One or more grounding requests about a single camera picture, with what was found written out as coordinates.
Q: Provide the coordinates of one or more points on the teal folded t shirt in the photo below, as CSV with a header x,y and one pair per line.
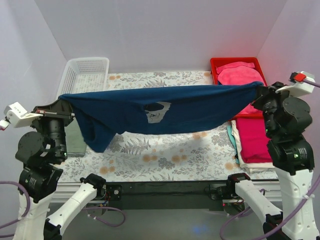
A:
x,y
233,142

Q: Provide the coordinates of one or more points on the aluminium rail frame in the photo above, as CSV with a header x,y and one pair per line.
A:
x,y
269,188

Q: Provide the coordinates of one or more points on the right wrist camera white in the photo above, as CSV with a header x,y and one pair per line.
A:
x,y
301,83

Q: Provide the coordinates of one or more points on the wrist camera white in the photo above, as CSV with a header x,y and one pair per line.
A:
x,y
17,116
301,83

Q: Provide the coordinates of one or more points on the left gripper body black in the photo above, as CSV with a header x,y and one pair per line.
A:
x,y
53,114

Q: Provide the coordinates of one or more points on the floral table cloth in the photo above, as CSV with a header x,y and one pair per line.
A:
x,y
205,155

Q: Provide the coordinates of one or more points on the red plastic bin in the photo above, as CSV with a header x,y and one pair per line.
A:
x,y
219,61

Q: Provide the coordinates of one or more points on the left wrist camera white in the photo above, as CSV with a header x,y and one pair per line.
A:
x,y
17,116

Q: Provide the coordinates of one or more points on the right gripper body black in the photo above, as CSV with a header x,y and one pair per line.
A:
x,y
268,92

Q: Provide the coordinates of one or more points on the green folded cloth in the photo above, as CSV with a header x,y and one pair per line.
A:
x,y
75,144

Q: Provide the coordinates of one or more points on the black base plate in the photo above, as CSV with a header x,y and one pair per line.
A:
x,y
167,195

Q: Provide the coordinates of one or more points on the magenta folded t shirt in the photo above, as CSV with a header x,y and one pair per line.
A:
x,y
253,140

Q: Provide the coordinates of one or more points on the navy blue t shirt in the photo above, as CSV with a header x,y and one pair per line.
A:
x,y
156,111

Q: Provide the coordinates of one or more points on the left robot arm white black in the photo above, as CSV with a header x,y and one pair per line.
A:
x,y
40,151

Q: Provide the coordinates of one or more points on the pink towel in bin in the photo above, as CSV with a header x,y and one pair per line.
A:
x,y
240,73

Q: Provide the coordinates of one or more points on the white plastic basket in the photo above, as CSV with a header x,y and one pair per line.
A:
x,y
85,74

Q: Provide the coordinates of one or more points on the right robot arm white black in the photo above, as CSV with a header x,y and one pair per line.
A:
x,y
286,116

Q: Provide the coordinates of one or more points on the cream folded t shirt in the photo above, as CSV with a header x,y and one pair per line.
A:
x,y
249,167

